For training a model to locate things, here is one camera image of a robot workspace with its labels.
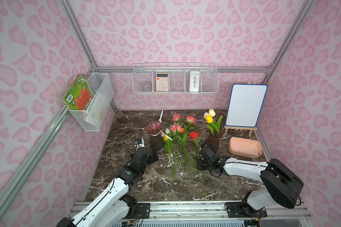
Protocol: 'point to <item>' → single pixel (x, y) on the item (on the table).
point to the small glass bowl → (147, 88)
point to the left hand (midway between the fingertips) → (149, 148)
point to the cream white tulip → (205, 114)
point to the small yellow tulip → (166, 138)
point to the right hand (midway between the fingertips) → (197, 163)
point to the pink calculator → (162, 82)
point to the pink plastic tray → (246, 147)
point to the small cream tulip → (167, 131)
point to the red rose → (194, 135)
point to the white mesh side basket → (92, 119)
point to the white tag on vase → (163, 134)
